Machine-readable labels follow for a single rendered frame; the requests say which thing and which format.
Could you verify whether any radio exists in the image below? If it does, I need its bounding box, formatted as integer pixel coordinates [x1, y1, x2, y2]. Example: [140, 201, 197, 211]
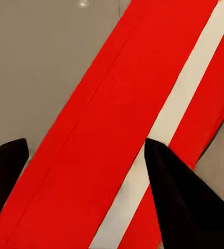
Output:
[0, 0, 224, 249]

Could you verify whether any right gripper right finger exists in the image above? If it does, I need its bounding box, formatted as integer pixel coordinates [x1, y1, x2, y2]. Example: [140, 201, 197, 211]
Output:
[144, 138, 224, 249]

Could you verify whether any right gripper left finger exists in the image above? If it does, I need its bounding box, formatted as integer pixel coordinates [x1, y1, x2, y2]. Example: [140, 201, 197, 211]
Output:
[0, 138, 29, 213]

